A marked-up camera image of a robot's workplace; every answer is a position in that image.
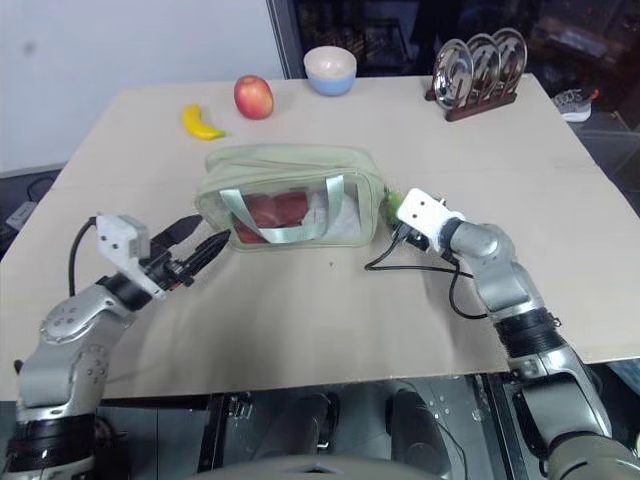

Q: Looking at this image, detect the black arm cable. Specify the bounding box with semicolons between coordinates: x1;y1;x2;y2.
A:
67;215;101;298
364;228;490;320

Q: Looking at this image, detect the white power strip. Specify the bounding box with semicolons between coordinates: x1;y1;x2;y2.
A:
5;201;36;231

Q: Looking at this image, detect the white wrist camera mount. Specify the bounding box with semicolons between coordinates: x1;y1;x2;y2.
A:
95;213;167;301
395;187;466;253

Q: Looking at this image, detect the dark wooden plate rack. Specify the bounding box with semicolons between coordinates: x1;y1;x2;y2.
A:
424;73;518;123

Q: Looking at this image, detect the yellow banana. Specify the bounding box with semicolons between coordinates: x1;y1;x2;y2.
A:
181;103;228;143

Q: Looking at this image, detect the grey sneaker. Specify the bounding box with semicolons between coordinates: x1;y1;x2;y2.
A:
553;88;601;123

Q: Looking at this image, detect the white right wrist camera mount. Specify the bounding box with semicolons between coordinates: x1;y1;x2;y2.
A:
395;187;466;253

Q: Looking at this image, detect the round metal plate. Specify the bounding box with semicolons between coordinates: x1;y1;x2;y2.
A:
466;33;503;97
432;39;474;109
491;27;529;85

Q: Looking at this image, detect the grey robot torso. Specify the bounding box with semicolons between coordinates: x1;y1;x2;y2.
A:
219;452;556;480

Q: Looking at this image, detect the red item inside pouch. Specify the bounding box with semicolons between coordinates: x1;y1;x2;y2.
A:
233;191;312;245

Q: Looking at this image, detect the green plush keychain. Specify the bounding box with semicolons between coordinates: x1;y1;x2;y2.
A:
381;189;405;224

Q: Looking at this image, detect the white item inside pouch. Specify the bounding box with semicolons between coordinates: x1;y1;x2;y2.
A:
299;195;362;242

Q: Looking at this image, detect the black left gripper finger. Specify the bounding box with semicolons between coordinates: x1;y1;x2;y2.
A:
148;214;204;250
180;231;230;277

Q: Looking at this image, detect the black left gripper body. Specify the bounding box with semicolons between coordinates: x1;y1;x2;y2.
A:
139;240;197;294

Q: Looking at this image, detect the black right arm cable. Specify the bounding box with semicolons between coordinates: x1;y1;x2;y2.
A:
364;228;490;320

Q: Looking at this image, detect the green pouch with clear window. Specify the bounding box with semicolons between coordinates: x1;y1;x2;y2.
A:
193;143;389;254

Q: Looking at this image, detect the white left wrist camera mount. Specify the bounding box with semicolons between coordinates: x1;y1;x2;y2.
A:
95;213;167;301

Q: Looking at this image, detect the red apple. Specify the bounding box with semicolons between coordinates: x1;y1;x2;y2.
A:
233;74;275;121

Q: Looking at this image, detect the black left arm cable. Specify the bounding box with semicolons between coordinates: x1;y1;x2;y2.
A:
67;215;101;298

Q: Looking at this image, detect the blue and cream bowl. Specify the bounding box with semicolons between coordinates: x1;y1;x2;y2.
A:
302;45;358;97

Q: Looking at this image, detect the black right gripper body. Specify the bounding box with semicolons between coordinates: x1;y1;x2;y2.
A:
398;223;433;252

